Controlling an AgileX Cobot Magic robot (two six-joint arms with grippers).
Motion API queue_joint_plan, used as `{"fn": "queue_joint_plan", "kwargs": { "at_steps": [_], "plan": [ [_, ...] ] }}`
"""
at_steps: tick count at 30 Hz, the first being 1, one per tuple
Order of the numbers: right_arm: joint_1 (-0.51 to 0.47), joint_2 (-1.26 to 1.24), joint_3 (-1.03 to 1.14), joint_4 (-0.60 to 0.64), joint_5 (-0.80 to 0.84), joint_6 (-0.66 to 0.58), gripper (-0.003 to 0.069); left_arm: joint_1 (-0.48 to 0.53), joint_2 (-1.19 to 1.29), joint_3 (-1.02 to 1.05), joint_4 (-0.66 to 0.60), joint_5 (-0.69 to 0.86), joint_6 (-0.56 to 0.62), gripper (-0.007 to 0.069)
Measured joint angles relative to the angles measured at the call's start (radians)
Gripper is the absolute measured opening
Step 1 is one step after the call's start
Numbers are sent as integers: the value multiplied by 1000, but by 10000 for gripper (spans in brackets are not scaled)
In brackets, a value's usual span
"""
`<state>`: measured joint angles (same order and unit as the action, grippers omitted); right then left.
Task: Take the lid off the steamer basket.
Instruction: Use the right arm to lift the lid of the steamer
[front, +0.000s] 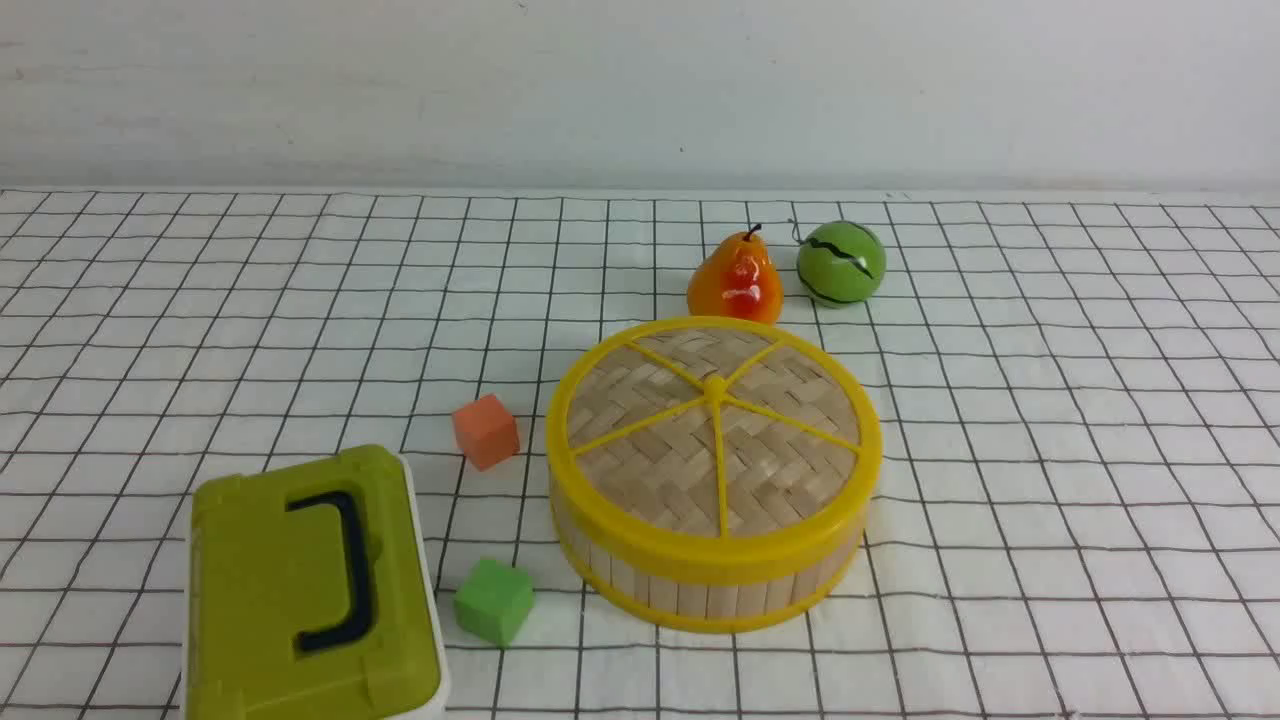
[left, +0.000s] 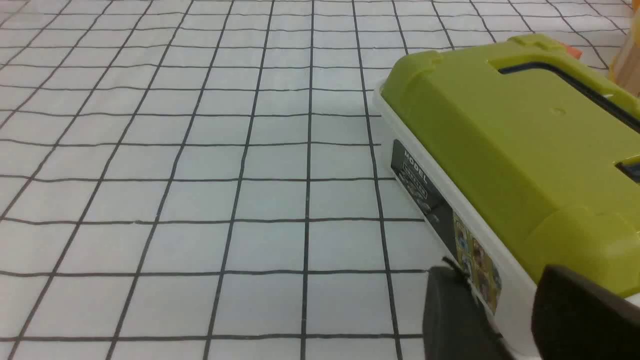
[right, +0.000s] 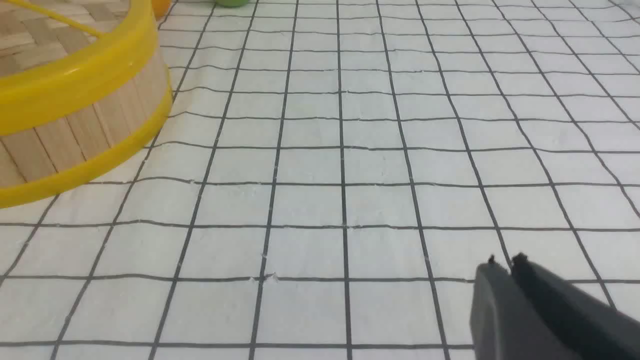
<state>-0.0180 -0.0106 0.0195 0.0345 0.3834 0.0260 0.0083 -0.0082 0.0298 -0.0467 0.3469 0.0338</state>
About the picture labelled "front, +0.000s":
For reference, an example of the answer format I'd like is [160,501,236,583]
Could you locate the yellow woven steamer lid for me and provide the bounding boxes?
[545,316,884,585]

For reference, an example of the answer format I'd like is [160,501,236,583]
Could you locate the bamboo steamer basket base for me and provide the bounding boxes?
[550,489,867,633]

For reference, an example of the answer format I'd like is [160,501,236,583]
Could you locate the orange toy pear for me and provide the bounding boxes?
[686,223,785,325]

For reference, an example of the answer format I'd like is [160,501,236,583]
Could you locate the orange foam cube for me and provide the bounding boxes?
[452,395,521,471]

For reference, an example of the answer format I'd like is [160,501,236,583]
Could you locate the green toy melon ball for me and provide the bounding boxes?
[796,220,887,307]

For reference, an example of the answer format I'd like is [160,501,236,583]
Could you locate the green foam cube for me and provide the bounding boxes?
[454,557,535,650]

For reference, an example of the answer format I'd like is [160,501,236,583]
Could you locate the olive green lunch box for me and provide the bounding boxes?
[180,445,451,719]

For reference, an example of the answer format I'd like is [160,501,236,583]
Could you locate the white checkered tablecloth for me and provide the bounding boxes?
[1,188,1279,719]

